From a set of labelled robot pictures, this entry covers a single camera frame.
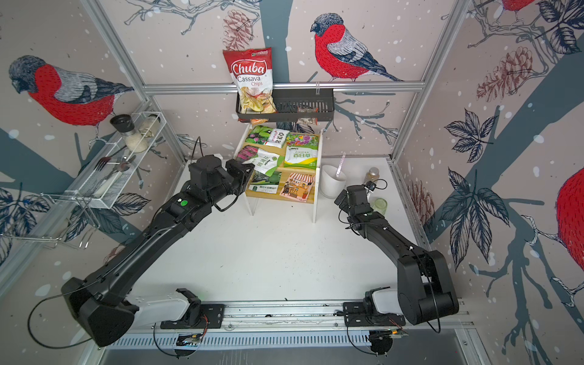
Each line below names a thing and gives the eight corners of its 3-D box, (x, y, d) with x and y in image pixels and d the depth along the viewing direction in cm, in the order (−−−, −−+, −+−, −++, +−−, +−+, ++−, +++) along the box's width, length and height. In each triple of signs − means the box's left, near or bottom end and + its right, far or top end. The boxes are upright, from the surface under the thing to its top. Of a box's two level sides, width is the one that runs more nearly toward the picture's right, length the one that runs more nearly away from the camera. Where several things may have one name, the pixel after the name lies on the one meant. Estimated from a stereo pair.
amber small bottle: (368, 190, 110) (374, 175, 101) (362, 184, 112) (367, 169, 104) (374, 186, 112) (381, 171, 103) (368, 180, 114) (374, 165, 105)
